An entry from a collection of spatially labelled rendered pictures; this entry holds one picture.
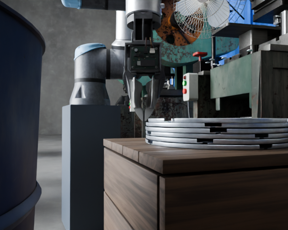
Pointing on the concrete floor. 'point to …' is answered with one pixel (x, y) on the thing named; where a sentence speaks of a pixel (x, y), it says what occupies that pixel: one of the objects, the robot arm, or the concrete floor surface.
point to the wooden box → (198, 187)
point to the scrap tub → (14, 117)
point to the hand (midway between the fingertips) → (144, 115)
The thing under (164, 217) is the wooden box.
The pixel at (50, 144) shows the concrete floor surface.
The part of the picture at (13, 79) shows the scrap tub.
